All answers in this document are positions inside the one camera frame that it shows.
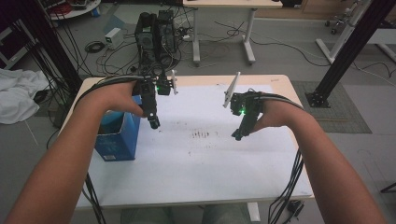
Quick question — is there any black power adapter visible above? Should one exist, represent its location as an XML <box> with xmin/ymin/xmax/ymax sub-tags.
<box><xmin>287</xmin><ymin>200</ymin><xmax>305</xmax><ymax>219</ymax></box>

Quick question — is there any white metal stand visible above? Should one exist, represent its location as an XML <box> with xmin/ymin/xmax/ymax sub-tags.
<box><xmin>315</xmin><ymin>0</ymin><xmax>373</xmax><ymax>65</ymax></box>

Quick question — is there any person's right hand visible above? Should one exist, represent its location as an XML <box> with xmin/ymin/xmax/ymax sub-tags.
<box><xmin>251</xmin><ymin>98</ymin><xmax>295</xmax><ymax>133</ymax></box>

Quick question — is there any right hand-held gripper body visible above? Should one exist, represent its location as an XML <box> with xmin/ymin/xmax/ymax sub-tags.
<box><xmin>222</xmin><ymin>71</ymin><xmax>264</xmax><ymax>117</ymax></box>

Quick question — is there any black metal post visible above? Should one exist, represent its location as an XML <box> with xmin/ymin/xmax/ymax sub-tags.
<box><xmin>304</xmin><ymin>0</ymin><xmax>396</xmax><ymax>109</ymax></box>
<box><xmin>6</xmin><ymin>0</ymin><xmax>84</xmax><ymax>94</ymax></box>

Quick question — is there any black computer tower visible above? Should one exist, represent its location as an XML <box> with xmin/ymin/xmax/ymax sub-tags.
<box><xmin>134</xmin><ymin>11</ymin><xmax>159</xmax><ymax>74</ymax></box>
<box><xmin>156</xmin><ymin>9</ymin><xmax>178</xmax><ymax>68</ymax></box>

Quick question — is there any office chair wheel base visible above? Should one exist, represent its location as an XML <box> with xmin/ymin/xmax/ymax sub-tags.
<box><xmin>324</xmin><ymin>13</ymin><xmax>351</xmax><ymax>35</ymax></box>

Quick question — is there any white power strip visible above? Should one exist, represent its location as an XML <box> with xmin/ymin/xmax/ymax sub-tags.
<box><xmin>178</xmin><ymin>27</ymin><xmax>192</xmax><ymax>42</ymax></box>

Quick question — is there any round white table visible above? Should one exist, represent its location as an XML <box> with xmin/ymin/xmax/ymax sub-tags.
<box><xmin>39</xmin><ymin>0</ymin><xmax>103</xmax><ymax>21</ymax></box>

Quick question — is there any small white box device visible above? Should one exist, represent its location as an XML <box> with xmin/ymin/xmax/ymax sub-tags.
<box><xmin>104</xmin><ymin>27</ymin><xmax>125</xmax><ymax>50</ymax></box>

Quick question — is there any right gripper cable bundle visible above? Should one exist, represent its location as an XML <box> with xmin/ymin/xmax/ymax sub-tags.
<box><xmin>247</xmin><ymin>90</ymin><xmax>305</xmax><ymax>224</ymax></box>

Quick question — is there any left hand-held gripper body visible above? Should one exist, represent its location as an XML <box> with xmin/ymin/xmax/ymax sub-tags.
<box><xmin>133</xmin><ymin>69</ymin><xmax>179</xmax><ymax>97</ymax></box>

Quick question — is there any blue cardboard box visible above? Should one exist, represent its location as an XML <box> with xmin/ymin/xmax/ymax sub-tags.
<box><xmin>93</xmin><ymin>94</ymin><xmax>143</xmax><ymax>162</ymax></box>

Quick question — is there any coiled black cable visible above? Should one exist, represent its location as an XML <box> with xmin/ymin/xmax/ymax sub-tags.
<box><xmin>84</xmin><ymin>40</ymin><xmax>106</xmax><ymax>54</ymax></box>

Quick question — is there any left gripper cable bundle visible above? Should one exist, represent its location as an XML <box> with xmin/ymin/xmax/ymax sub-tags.
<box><xmin>75</xmin><ymin>74</ymin><xmax>157</xmax><ymax>224</ymax></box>

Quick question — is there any grey floor mat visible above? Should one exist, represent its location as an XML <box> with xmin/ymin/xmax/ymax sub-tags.
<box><xmin>290</xmin><ymin>79</ymin><xmax>374</xmax><ymax>134</ymax></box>

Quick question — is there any gripper cable bundle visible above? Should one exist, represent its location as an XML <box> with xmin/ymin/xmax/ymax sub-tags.
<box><xmin>75</xmin><ymin>74</ymin><xmax>157</xmax><ymax>224</ymax></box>
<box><xmin>247</xmin><ymin>90</ymin><xmax>305</xmax><ymax>224</ymax></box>

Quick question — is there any white table leg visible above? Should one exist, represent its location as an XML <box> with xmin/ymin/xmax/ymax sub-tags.
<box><xmin>247</xmin><ymin>202</ymin><xmax>262</xmax><ymax>223</ymax></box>

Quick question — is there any white desk with wooden top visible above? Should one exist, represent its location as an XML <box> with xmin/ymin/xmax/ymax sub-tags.
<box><xmin>182</xmin><ymin>0</ymin><xmax>284</xmax><ymax>67</ymax></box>

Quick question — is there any white crumpled cloth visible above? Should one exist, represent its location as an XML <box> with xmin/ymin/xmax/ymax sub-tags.
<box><xmin>0</xmin><ymin>67</ymin><xmax>51</xmax><ymax>126</ymax></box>

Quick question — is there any person's left hand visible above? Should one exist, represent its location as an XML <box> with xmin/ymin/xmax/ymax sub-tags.
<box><xmin>102</xmin><ymin>79</ymin><xmax>148</xmax><ymax>119</ymax></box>

